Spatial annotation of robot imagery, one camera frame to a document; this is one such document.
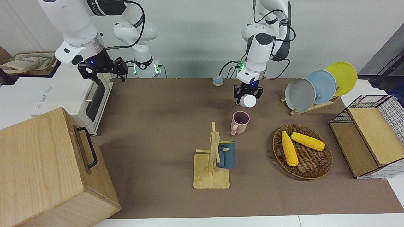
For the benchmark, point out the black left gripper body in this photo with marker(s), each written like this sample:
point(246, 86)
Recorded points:
point(248, 90)

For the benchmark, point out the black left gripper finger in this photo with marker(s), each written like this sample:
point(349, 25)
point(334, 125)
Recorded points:
point(259, 95)
point(236, 99)

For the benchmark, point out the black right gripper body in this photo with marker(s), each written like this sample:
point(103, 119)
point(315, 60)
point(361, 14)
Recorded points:
point(101, 63)

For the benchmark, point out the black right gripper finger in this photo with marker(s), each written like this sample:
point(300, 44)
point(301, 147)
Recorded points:
point(97, 79)
point(122, 77)

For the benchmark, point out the white bottle with metal base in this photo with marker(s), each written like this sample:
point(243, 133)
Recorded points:
point(247, 101)

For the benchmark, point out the pink ceramic mug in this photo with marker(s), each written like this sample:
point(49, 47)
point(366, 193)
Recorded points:
point(240, 124)

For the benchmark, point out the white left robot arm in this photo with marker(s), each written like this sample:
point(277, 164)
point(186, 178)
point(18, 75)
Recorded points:
point(260, 53)

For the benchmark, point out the small blue round bell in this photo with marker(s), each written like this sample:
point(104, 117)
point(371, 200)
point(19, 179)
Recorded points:
point(217, 81)

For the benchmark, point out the white toaster oven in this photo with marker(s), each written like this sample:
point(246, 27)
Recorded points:
point(63, 91)

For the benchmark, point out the grey plate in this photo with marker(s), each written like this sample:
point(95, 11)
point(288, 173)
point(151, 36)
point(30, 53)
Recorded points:
point(300, 94)

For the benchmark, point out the wooden plate rack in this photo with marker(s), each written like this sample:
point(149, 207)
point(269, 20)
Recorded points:
point(311, 108)

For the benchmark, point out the dark blue ceramic mug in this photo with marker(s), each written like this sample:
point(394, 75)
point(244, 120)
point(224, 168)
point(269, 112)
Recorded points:
point(228, 156)

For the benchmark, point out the yellow corn cob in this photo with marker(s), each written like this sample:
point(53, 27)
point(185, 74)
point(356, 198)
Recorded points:
point(307, 141)
point(288, 148)

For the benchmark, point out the light blue plate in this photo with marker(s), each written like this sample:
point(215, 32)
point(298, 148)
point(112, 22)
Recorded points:
point(325, 83)

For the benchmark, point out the beige cloth bag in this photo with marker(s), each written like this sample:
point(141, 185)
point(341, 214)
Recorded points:
point(28, 63)

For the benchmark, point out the wooden mug tree stand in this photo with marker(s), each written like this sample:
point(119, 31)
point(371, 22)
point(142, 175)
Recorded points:
point(210, 178)

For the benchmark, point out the round brown wicker basket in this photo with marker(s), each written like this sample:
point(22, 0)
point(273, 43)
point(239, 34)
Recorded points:
point(312, 160)

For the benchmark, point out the yellow plate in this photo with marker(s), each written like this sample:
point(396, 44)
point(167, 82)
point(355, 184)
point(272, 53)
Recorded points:
point(345, 75)

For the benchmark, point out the brown table mat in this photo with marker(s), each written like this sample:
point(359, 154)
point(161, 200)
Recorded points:
point(252, 195)

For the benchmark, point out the wooden cabinet box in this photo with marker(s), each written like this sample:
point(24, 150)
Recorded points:
point(38, 170)

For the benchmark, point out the dark grey slanted beam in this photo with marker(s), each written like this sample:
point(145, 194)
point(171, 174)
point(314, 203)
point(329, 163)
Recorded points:
point(378, 53)

